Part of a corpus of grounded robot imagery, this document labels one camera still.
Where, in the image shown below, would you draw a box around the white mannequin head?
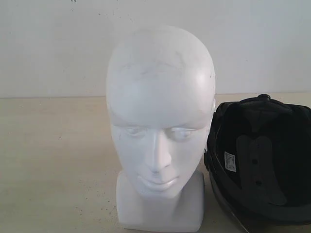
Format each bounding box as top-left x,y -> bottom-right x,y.
106,26 -> 215,233

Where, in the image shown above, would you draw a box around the black helmet with tinted visor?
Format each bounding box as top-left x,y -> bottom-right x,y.
204,94 -> 311,233

